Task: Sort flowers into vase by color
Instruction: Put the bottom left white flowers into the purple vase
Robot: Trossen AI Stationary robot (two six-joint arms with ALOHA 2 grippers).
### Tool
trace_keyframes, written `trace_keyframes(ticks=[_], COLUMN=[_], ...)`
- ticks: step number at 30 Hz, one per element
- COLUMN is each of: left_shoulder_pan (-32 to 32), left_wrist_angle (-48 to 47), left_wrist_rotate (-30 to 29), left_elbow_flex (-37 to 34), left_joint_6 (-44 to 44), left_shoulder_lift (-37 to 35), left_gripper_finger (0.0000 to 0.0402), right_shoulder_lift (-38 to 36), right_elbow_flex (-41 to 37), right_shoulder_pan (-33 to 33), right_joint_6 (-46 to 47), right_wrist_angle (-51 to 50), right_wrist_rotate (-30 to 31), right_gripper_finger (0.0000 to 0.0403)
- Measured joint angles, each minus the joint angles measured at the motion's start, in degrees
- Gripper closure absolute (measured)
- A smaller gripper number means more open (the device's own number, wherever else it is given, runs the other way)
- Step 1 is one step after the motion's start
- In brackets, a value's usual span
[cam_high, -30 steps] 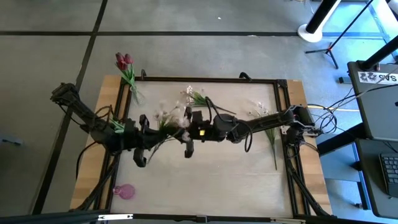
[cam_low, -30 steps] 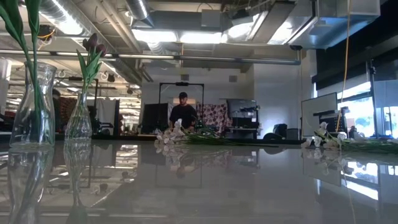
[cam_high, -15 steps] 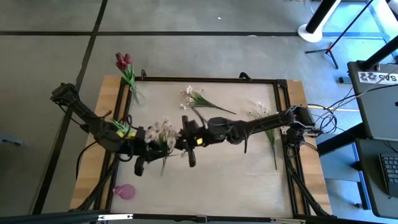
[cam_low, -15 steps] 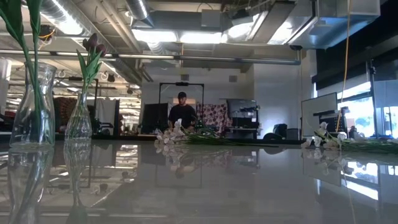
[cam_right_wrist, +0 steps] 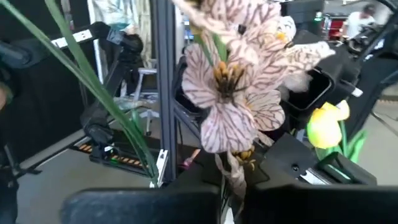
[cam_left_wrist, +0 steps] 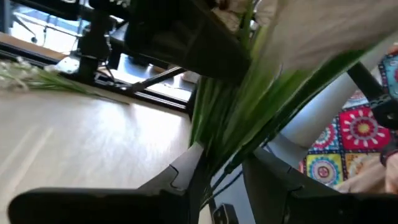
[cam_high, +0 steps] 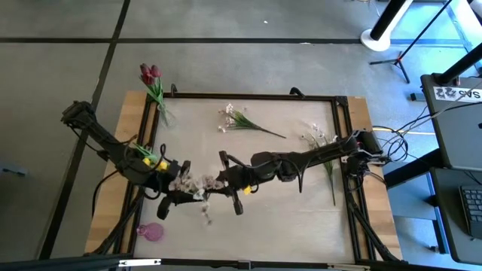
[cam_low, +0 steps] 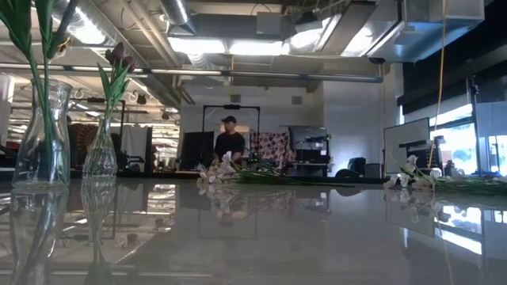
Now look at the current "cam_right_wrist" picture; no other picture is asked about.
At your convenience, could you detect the black strip with orange dots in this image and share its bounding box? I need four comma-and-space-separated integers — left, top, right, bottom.
73, 142, 150, 178

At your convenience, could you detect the red cabinet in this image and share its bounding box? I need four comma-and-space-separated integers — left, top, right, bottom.
326, 17, 346, 40

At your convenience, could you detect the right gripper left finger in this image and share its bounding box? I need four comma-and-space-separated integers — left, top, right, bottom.
60, 152, 222, 224

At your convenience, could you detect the person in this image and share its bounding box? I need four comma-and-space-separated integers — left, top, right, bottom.
340, 2, 385, 40

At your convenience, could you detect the patterned curtain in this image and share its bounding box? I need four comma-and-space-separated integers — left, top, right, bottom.
91, 0, 153, 69

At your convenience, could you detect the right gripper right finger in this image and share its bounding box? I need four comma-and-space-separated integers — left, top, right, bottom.
245, 133, 398, 224

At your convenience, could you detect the black panel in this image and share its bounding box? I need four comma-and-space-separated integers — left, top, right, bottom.
0, 0, 103, 162

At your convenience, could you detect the black gantry beam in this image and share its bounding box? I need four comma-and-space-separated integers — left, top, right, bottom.
46, 21, 146, 63

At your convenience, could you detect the white post bracket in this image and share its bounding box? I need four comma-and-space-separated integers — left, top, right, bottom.
149, 148, 170, 189

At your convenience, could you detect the yellow artificial tulip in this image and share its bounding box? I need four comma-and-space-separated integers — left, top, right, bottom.
306, 99, 368, 162

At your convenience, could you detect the silver beam bracket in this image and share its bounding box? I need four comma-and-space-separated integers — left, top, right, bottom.
51, 29, 94, 49

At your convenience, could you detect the white veined flower bunch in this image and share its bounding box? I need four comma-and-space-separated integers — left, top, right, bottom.
0, 0, 336, 224

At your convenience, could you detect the white stool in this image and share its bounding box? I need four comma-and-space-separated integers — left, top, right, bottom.
132, 67, 159, 138

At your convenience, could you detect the black aluminium table frame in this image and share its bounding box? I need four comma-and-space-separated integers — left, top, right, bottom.
80, 0, 203, 189

